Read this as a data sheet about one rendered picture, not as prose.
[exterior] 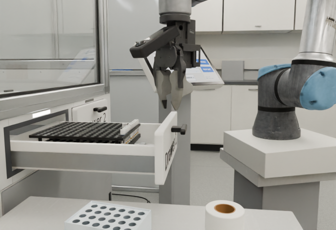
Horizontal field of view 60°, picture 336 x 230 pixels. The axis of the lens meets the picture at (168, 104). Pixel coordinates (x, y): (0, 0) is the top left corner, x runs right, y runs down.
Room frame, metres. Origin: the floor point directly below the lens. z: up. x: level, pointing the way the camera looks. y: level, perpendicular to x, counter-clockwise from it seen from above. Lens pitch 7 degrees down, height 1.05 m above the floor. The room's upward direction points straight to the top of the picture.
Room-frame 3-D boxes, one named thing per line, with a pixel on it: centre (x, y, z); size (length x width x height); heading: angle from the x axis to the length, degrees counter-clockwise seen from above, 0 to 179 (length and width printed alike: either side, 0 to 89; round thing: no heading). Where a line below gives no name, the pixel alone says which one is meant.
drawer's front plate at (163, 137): (0.70, 0.00, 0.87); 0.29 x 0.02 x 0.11; 173
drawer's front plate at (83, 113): (1.06, 0.28, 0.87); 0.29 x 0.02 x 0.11; 173
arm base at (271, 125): (0.95, -0.36, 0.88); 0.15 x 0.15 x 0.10
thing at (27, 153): (0.73, 0.21, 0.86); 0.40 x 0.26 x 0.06; 83
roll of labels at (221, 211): (0.50, -0.10, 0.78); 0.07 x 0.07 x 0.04
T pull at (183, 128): (0.70, -0.03, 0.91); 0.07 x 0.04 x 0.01; 173
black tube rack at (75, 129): (0.73, 0.20, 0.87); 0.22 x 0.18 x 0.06; 83
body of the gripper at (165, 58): (0.69, -0.02, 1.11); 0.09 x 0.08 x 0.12; 132
